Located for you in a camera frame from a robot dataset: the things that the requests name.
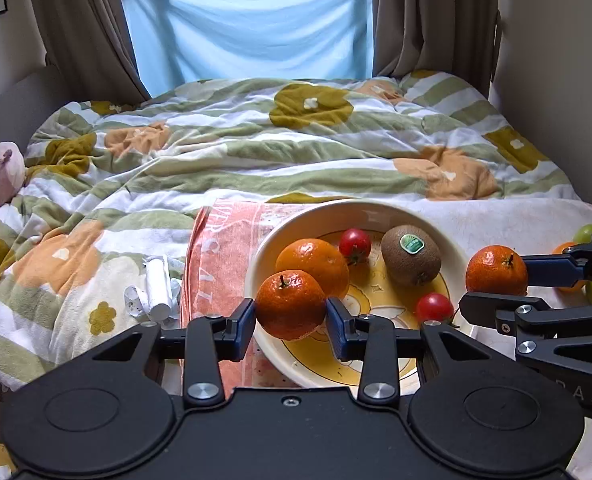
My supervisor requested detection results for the pink printed cloth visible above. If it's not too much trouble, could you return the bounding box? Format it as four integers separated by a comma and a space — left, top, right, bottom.
177, 198, 357, 394

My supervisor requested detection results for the brown curtain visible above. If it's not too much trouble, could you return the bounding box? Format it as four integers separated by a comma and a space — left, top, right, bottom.
373, 0, 502, 96
31, 0, 151, 105

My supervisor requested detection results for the grey bed headboard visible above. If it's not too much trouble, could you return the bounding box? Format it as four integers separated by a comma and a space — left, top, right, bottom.
0, 66, 73, 153

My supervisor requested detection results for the small mandarin orange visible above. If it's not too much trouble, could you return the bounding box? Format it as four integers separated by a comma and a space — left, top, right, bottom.
465, 245, 528, 296
255, 270, 326, 340

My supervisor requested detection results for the small mandarin on bed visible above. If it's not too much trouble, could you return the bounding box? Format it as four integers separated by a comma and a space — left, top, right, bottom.
551, 240, 588, 295

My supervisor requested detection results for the large orange in bowl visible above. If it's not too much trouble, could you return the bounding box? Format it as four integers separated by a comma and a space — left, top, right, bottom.
274, 238, 350, 299

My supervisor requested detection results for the cream cartoon duck bowl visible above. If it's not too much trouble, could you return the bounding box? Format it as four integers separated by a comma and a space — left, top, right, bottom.
245, 200, 467, 391

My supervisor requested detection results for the red cherry tomato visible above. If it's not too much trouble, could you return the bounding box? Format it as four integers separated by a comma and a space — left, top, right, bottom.
338, 228, 372, 264
414, 292, 456, 323

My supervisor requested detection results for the right brown curtain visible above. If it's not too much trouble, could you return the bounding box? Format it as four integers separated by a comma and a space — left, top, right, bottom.
373, 0, 502, 96

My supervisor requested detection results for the green striped floral duvet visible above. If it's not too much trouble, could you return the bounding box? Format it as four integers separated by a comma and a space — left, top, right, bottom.
0, 70, 576, 389

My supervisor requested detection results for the left brown curtain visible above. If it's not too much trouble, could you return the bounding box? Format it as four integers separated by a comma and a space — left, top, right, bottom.
31, 0, 151, 105

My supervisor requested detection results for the light blue window cloth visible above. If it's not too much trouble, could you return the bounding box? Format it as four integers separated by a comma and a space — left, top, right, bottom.
122, 0, 374, 96

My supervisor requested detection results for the brown kiwi with sticker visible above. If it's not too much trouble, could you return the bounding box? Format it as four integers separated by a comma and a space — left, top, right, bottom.
381, 224, 441, 286

